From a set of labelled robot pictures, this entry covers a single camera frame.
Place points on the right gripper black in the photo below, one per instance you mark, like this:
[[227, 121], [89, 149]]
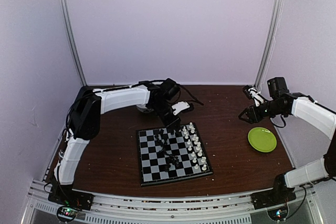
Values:
[[252, 113]]

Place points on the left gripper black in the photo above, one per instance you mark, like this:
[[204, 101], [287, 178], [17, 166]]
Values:
[[170, 124]]

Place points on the black white chessboard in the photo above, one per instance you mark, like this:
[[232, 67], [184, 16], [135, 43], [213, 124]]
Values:
[[186, 144]]

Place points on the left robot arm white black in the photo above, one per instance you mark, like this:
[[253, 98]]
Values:
[[83, 120]]

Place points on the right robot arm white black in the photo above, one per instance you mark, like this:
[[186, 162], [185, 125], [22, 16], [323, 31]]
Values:
[[309, 120]]

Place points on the black chess pieces pile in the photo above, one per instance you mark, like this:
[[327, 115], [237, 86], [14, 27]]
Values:
[[162, 141]]

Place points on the white rook corner piece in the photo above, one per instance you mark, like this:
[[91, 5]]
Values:
[[191, 125]]

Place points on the green plate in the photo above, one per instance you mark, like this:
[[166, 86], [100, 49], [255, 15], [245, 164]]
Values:
[[262, 140]]

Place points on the white ceramic bowl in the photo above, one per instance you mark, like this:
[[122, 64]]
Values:
[[143, 110]]

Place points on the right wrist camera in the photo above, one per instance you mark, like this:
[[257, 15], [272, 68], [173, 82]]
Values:
[[252, 94]]

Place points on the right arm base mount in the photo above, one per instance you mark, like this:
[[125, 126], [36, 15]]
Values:
[[275, 200]]

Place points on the aluminium front rail frame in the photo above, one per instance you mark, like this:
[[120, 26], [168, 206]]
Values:
[[231, 208]]

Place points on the right aluminium corner post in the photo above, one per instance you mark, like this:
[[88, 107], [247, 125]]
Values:
[[269, 44]]

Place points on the aluminium corner post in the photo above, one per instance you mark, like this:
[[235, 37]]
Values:
[[71, 40], [269, 44]]

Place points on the left aluminium corner post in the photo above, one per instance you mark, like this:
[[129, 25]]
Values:
[[71, 40]]

